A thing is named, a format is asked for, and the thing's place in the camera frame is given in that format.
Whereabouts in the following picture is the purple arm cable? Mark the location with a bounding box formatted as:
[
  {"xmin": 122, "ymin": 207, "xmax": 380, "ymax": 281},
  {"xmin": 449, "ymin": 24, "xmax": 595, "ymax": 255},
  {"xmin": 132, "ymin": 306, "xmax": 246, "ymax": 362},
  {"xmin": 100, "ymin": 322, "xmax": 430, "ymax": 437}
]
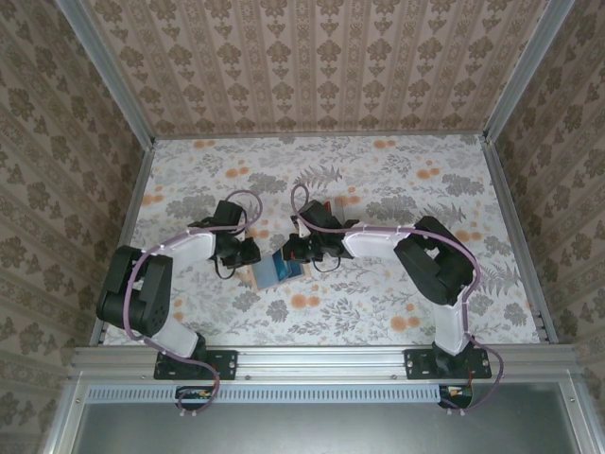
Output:
[
  {"xmin": 289, "ymin": 183, "xmax": 506, "ymax": 417},
  {"xmin": 123, "ymin": 189, "xmax": 265, "ymax": 420}
]

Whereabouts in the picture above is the white slotted cable duct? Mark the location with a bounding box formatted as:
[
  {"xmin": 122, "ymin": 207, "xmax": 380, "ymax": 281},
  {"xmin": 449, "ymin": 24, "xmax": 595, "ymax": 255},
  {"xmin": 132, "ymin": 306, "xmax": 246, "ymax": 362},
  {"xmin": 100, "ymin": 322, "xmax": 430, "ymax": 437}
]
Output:
[{"xmin": 87, "ymin": 383, "xmax": 474, "ymax": 403}]

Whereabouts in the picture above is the thin black cable loop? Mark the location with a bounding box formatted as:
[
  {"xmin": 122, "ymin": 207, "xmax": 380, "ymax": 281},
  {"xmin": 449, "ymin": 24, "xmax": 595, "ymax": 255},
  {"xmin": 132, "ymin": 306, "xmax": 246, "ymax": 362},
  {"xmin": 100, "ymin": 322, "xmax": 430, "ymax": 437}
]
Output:
[
  {"xmin": 314, "ymin": 254, "xmax": 344, "ymax": 273},
  {"xmin": 213, "ymin": 257, "xmax": 237, "ymax": 280}
]

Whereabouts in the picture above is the aluminium frame bar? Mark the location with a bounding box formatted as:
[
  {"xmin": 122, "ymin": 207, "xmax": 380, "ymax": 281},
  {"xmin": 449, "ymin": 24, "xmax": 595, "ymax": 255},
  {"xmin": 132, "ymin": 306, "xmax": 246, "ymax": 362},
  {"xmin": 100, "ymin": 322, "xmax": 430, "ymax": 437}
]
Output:
[
  {"xmin": 562, "ymin": 377, "xmax": 604, "ymax": 454},
  {"xmin": 42, "ymin": 377, "xmax": 89, "ymax": 454}
]

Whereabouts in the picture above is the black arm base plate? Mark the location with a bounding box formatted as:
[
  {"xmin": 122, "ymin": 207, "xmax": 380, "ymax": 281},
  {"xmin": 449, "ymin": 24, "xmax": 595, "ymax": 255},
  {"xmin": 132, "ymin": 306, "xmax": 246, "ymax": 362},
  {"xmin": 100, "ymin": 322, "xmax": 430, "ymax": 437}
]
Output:
[
  {"xmin": 153, "ymin": 348, "xmax": 237, "ymax": 380},
  {"xmin": 405, "ymin": 348, "xmax": 493, "ymax": 380}
]

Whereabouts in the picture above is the aluminium side rail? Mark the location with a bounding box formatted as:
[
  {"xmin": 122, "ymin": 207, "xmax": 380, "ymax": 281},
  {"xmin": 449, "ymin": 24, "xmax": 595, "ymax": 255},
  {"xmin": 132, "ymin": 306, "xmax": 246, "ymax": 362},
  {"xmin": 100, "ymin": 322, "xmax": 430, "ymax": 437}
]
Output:
[
  {"xmin": 89, "ymin": 141, "xmax": 157, "ymax": 346},
  {"xmin": 481, "ymin": 136, "xmax": 559, "ymax": 344}
]

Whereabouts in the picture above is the black controller board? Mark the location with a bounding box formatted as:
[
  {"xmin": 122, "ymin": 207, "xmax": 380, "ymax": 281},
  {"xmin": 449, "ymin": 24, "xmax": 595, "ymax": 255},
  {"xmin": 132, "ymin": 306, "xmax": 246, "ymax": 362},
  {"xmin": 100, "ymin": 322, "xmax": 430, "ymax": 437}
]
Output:
[
  {"xmin": 437, "ymin": 383, "xmax": 475, "ymax": 410},
  {"xmin": 175, "ymin": 385, "xmax": 215, "ymax": 411}
]

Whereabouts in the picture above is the aluminium front frame rail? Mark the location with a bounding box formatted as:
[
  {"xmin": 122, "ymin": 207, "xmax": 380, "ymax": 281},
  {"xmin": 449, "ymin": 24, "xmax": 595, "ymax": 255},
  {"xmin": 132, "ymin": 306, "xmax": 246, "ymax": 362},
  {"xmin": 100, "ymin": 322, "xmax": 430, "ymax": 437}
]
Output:
[{"xmin": 68, "ymin": 343, "xmax": 587, "ymax": 385}]

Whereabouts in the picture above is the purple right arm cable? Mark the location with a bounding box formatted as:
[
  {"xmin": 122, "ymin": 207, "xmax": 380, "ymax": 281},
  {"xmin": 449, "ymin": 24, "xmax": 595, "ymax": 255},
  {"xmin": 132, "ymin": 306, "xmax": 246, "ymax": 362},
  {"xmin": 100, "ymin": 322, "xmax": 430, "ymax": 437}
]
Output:
[{"xmin": 289, "ymin": 183, "xmax": 506, "ymax": 417}]

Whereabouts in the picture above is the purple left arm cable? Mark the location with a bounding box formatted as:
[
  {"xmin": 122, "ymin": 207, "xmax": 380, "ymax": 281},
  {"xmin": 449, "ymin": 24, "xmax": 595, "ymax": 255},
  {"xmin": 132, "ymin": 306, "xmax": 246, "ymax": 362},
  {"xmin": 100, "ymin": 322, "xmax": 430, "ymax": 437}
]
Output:
[{"xmin": 123, "ymin": 189, "xmax": 265, "ymax": 420}]

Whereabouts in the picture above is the aluminium corner post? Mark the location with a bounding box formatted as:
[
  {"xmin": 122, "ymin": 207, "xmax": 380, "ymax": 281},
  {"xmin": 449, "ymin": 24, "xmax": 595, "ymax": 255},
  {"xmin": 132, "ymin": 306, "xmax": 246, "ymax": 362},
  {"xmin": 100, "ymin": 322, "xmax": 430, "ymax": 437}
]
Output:
[
  {"xmin": 54, "ymin": 0, "xmax": 157, "ymax": 148},
  {"xmin": 484, "ymin": 0, "xmax": 576, "ymax": 143}
]

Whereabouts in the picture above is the grey metal sheet panel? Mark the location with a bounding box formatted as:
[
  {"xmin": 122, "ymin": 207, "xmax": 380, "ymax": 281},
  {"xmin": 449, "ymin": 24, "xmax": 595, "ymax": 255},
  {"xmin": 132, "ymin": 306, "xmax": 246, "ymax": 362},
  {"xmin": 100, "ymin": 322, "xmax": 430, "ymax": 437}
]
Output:
[{"xmin": 75, "ymin": 401, "xmax": 580, "ymax": 454}]

